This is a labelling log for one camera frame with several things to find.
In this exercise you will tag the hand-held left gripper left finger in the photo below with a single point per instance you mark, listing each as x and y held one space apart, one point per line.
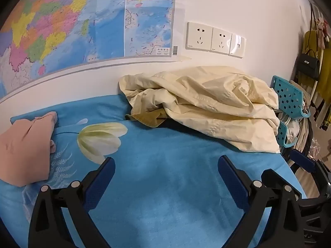
103 177

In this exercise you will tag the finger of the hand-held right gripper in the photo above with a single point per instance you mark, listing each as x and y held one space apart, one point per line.
276 179
302 161

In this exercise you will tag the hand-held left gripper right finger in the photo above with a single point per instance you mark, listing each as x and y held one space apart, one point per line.
231 182

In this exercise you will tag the cream large garment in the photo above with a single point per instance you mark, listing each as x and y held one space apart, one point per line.
206 100

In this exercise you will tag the blue perforated plastic basket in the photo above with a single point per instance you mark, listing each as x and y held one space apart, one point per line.
289 95
283 133

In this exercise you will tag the blue floral bed sheet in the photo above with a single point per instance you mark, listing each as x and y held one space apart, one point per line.
168 170

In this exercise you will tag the olive garment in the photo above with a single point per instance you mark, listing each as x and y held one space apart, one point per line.
150 117

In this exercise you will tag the pink garment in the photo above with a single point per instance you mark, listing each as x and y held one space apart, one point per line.
24 149

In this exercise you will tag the yellow-green hanging garment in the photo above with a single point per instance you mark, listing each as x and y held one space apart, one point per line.
324 77

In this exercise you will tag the black handbag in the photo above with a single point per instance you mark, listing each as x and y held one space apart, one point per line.
307 66

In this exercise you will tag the pale plush toy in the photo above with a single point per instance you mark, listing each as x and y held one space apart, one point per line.
321 31

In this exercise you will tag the white wall data socket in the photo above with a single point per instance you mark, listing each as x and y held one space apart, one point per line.
238 46

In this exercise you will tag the colourful wall map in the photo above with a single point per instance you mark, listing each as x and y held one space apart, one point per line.
64 25

